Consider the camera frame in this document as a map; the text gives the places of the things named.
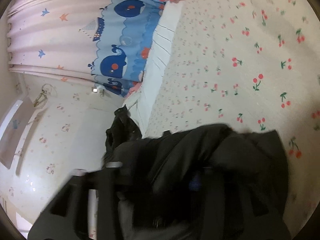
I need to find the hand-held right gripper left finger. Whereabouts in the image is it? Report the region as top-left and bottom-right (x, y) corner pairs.
(27, 161), (123, 240)

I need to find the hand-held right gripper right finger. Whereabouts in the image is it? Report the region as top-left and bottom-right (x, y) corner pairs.
(189, 166), (292, 240)

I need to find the black puffer jacket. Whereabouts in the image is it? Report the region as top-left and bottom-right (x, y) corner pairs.
(104, 124), (292, 240)

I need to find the crumpled black jacket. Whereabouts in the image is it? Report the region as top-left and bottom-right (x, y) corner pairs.
(104, 106), (143, 160)

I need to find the white air conditioner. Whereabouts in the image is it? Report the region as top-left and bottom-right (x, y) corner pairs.
(0, 97), (42, 175)

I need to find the cherry print bed sheet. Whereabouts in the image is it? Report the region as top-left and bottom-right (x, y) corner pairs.
(145, 0), (320, 230)

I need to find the whale print curtain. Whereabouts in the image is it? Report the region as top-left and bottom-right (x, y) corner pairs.
(7, 0), (167, 98)

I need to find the looped wall cord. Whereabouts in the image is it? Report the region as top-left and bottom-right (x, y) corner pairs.
(32, 83), (55, 108)

